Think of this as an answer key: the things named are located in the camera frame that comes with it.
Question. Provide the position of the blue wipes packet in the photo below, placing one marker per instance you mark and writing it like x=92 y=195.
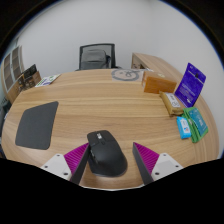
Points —
x=183 y=128

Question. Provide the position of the orange-brown box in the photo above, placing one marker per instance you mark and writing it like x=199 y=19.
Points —
x=160 y=85

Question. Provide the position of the grey backpack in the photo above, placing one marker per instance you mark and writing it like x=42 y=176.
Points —
x=95 y=60

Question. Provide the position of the black printed box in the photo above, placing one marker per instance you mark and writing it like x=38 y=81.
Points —
x=30 y=71

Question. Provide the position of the black mesh office chair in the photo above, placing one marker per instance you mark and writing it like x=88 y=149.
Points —
x=114 y=53

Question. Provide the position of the white paper sheet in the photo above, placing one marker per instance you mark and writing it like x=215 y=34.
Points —
x=148 y=70

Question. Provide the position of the brown printed cardboard box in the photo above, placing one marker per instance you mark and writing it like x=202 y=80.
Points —
x=34 y=80

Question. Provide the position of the small brown cardboard box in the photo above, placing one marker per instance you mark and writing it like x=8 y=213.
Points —
x=21 y=84

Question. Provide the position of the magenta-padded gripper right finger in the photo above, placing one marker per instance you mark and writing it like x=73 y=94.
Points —
x=146 y=159

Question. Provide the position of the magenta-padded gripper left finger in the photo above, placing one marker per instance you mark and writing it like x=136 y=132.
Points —
x=77 y=159

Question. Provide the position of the green packet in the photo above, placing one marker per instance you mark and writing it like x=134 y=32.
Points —
x=194 y=138

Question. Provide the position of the teal printed packet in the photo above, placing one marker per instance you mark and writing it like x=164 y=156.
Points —
x=197 y=121

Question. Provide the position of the black computer mouse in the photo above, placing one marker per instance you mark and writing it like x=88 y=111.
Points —
x=106 y=156

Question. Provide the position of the white green printed leaflet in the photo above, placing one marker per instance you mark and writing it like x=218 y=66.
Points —
x=47 y=80

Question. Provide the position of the wooden shelf unit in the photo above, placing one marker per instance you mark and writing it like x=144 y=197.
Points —
x=10 y=68

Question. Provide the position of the purple standing card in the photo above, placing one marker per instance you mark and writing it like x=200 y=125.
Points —
x=190 y=86

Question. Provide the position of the tan packet with white label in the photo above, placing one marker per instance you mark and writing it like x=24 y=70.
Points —
x=171 y=103

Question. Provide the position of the dark grey mouse pad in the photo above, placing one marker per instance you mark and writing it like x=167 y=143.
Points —
x=36 y=125

